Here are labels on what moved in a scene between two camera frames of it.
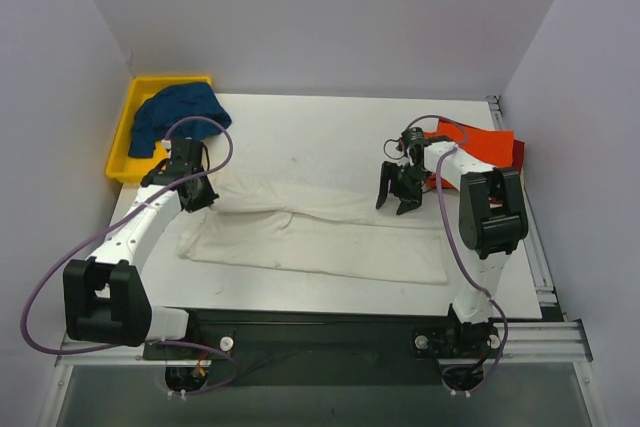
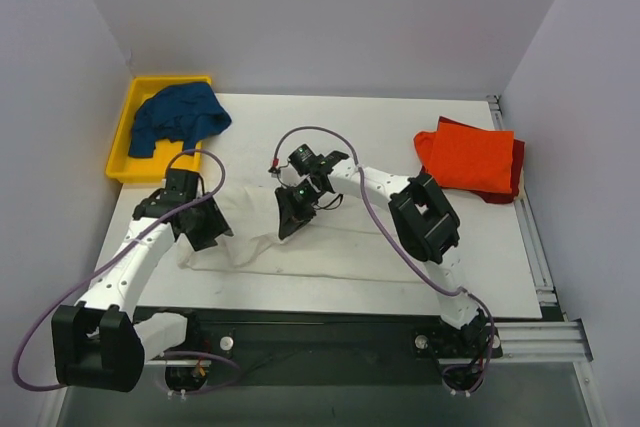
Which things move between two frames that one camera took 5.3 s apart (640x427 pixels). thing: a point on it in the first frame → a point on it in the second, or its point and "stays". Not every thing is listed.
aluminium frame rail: [553, 343] stays
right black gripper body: [400, 182] → [291, 207]
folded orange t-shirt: [491, 147] stays
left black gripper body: [198, 192] → [203, 227]
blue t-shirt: [156, 116] stays
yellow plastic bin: [124, 167] stays
